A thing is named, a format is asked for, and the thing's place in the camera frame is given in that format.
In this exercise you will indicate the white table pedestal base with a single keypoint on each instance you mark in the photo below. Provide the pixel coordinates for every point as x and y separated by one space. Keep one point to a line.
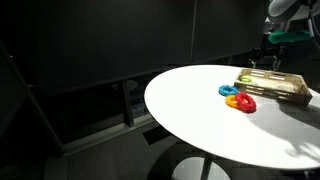
186 170

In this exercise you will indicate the wooden slatted tray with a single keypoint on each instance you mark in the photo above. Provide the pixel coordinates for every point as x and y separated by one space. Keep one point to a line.
293 97

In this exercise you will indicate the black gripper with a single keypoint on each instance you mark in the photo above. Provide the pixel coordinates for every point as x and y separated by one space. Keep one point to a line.
268 52

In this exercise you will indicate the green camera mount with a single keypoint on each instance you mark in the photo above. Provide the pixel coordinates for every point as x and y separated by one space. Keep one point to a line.
286 36

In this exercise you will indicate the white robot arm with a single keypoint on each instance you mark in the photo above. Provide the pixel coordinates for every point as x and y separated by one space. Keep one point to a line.
283 10

